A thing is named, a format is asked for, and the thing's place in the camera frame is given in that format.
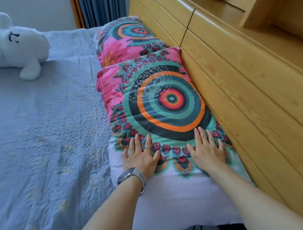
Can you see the wooden bed with grey sheet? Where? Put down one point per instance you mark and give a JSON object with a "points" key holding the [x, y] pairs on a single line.
{"points": [[45, 133]]}

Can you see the white smartwatch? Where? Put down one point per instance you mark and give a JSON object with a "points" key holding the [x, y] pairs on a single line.
{"points": [[131, 174]]}

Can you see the person's left forearm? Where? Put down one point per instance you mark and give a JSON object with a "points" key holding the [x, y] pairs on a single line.
{"points": [[104, 225]]}

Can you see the blue curtain with orange edge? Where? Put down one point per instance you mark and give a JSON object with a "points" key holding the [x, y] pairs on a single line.
{"points": [[100, 3]]}

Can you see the person's left hand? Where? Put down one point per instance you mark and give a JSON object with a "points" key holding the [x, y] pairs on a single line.
{"points": [[140, 159]]}

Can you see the colourful floral pillow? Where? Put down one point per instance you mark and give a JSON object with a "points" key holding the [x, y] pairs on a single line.
{"points": [[165, 134], [128, 41]]}

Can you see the person's right hand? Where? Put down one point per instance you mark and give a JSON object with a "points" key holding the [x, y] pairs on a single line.
{"points": [[206, 155]]}

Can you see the long white bear plush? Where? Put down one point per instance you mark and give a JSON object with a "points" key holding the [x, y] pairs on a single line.
{"points": [[6, 46]]}

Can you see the person's right forearm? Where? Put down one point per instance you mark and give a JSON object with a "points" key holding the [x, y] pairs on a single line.
{"points": [[257, 202]]}

